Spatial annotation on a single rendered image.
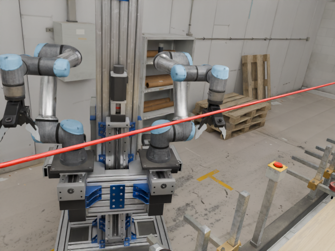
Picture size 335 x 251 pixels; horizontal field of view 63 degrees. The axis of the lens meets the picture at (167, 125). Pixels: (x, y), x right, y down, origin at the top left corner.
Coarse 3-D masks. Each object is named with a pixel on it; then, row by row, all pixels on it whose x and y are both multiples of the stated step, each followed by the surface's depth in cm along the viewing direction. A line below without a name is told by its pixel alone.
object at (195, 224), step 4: (184, 216) 149; (188, 216) 148; (184, 220) 149; (188, 220) 147; (192, 220) 146; (192, 224) 145; (196, 224) 144; (200, 224) 144; (196, 228) 143; (212, 236) 137; (212, 240) 135; (216, 240) 135; (220, 240) 135; (212, 244) 136; (216, 244) 134; (220, 244) 133
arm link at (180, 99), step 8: (176, 56) 159; (184, 56) 161; (184, 64) 161; (176, 88) 162; (184, 88) 163; (176, 96) 163; (184, 96) 163; (176, 104) 163; (184, 104) 163; (176, 112) 163; (184, 112) 163; (176, 120) 162; (176, 128) 160; (184, 128) 161; (192, 128) 163; (176, 136) 160; (184, 136) 162; (192, 136) 164
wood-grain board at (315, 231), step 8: (328, 208) 160; (320, 216) 152; (328, 216) 153; (312, 224) 146; (320, 224) 146; (328, 224) 147; (304, 232) 140; (312, 232) 140; (320, 232) 141; (328, 232) 141; (296, 240) 134; (304, 240) 135; (312, 240) 135; (320, 240) 136; (328, 240) 136; (280, 248) 128; (288, 248) 129; (296, 248) 129; (304, 248) 130; (312, 248) 130; (320, 248) 131; (328, 248) 131
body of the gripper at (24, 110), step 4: (4, 96) 105; (24, 96) 108; (8, 100) 104; (12, 100) 104; (16, 100) 105; (20, 100) 106; (24, 104) 114; (20, 108) 109; (24, 108) 112; (28, 108) 114; (20, 112) 108; (24, 112) 110; (28, 112) 114; (20, 116) 108; (24, 116) 108; (28, 116) 114; (20, 120) 108; (24, 120) 109; (20, 124) 109
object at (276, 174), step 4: (268, 164) 135; (272, 164) 136; (268, 168) 136; (272, 168) 134; (276, 168) 133; (280, 168) 133; (284, 168) 133; (268, 172) 136; (272, 172) 134; (276, 172) 133; (280, 172) 131; (284, 172) 135; (268, 176) 136; (272, 176) 135; (276, 176) 133; (280, 176) 133; (284, 176) 137; (276, 180) 134; (280, 180) 135
